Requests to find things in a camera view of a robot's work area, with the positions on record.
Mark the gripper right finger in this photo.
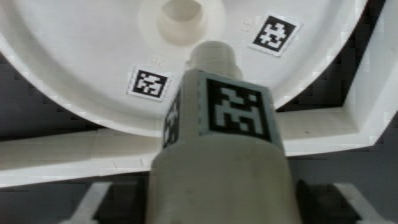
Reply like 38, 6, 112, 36
295, 180, 390, 224

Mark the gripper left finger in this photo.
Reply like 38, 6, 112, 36
59, 180, 146, 224

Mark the white cylindrical table leg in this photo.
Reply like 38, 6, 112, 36
146, 41, 303, 224

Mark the white round table top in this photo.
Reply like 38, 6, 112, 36
0, 0, 366, 136

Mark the white front fence bar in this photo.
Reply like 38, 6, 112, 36
0, 108, 359, 188

